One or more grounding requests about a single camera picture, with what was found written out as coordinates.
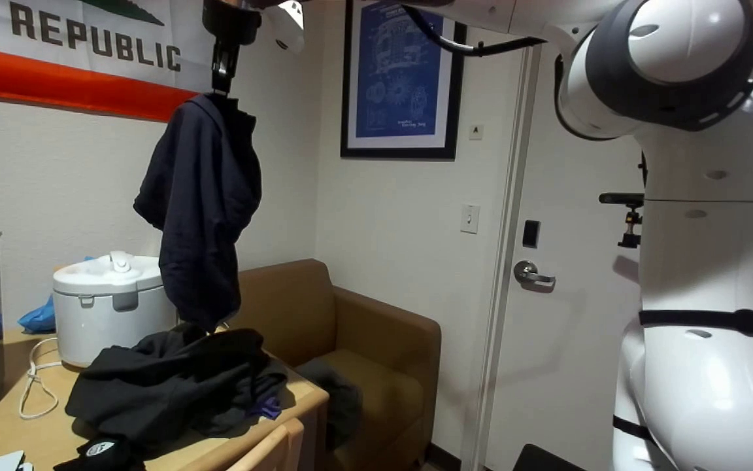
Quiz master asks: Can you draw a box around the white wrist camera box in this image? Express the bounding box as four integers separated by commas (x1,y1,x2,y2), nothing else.
268,0,309,58

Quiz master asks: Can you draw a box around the black framed blue poster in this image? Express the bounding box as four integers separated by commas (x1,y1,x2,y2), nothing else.
338,0,467,162

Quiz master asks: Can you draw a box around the blue crumpled cloth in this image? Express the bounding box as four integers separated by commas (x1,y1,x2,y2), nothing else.
16,290,57,334

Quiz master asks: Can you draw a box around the silver door lever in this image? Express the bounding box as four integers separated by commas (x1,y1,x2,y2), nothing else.
513,258,560,295

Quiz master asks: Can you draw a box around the black stereo camera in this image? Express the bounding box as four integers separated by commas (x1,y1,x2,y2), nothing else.
595,190,649,210

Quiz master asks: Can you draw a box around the California Republic flag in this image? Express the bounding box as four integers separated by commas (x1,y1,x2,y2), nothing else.
0,0,223,126

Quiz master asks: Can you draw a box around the white light switch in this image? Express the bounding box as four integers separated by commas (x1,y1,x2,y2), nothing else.
457,201,483,235

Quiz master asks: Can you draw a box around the brown armchair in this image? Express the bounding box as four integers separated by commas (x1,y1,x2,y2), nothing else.
231,257,444,471

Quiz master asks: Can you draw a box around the white door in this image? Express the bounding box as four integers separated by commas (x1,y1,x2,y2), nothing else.
479,36,649,471

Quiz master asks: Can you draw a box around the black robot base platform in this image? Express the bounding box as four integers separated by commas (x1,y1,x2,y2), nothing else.
513,442,582,471

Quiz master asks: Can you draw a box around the white rice cooker cable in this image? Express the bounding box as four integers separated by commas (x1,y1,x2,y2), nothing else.
14,334,65,425

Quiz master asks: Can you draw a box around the white rice cooker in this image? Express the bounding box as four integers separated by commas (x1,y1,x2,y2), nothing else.
49,249,178,372

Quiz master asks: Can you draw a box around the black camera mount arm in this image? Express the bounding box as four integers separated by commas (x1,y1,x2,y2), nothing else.
616,205,649,252

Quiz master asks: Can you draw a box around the wooden table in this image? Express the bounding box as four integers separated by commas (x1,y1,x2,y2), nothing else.
0,324,333,471

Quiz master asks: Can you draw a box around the navy hoodie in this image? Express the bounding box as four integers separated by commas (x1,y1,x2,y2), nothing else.
131,88,267,334

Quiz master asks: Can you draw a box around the grey crumpled cloth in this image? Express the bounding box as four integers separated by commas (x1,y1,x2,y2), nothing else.
296,358,363,451

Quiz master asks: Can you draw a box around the dark grey jacket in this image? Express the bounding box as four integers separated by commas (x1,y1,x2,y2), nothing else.
62,324,296,453

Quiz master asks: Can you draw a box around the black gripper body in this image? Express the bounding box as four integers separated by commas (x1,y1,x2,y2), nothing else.
201,0,265,47

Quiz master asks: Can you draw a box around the black pouch white logo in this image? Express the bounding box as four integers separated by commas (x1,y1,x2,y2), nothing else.
51,438,150,471

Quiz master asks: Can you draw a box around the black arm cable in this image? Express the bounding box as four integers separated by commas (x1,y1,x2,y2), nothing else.
398,0,548,60

